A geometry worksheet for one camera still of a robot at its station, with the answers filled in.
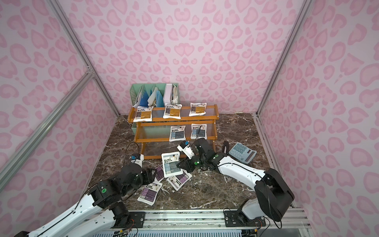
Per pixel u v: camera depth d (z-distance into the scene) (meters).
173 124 1.09
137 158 0.65
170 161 0.76
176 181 0.85
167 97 0.93
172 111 0.79
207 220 0.75
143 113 0.79
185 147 0.70
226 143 1.02
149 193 0.81
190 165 0.70
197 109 0.79
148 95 1.10
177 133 0.88
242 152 0.95
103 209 0.51
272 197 0.42
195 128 0.90
